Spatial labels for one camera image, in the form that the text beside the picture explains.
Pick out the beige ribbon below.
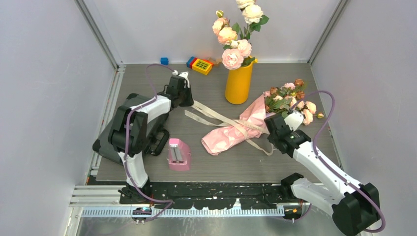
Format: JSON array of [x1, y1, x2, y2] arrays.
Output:
[[184, 96, 274, 156]]

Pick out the pink flower bouquet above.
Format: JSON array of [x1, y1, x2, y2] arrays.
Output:
[[198, 79, 324, 155]]

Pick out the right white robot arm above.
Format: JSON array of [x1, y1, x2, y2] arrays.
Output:
[[265, 112, 385, 236]]

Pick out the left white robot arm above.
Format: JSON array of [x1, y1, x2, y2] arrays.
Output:
[[108, 72, 194, 204]]

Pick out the yellow vase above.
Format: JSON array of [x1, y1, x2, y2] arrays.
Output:
[[225, 57, 257, 105]]

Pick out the peach roses in vase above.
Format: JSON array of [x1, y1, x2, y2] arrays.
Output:
[[212, 0, 269, 70]]

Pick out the yellow toy block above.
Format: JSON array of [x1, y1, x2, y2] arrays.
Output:
[[186, 57, 214, 75]]

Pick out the blue cube block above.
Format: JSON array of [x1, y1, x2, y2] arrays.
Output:
[[160, 57, 169, 65]]

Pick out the black hard case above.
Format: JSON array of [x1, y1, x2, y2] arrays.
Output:
[[92, 93, 170, 165]]

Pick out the pink toy toaster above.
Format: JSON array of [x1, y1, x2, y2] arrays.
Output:
[[168, 138, 191, 172]]

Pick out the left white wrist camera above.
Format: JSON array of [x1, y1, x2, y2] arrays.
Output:
[[172, 70, 191, 88]]

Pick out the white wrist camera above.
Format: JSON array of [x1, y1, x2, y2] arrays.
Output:
[[172, 70, 191, 88], [284, 111, 304, 131]]

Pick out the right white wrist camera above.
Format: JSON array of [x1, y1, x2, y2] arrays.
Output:
[[284, 111, 304, 131]]

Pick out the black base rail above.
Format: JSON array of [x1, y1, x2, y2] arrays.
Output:
[[119, 180, 313, 211]]

